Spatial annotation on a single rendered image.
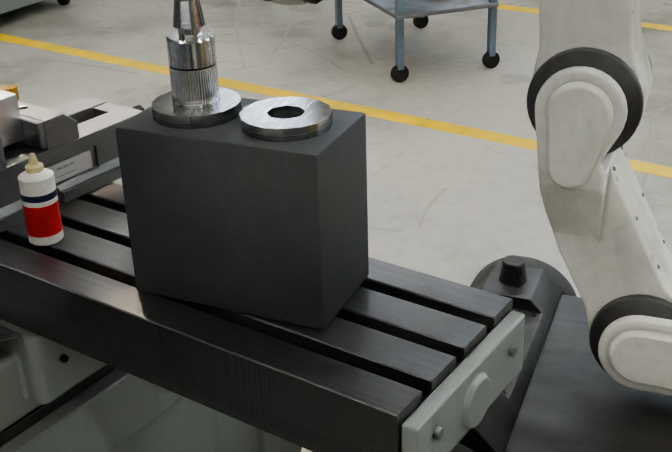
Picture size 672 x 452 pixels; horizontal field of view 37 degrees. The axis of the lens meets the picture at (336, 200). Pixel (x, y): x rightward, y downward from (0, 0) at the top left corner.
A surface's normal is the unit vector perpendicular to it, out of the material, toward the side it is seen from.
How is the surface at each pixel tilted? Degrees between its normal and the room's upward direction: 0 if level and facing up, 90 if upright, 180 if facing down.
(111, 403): 90
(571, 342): 0
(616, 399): 0
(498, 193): 0
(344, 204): 90
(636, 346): 90
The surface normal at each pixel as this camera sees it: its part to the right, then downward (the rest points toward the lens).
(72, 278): -0.03, -0.90
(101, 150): 0.80, 0.23
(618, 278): -0.37, 0.41
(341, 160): 0.92, 0.15
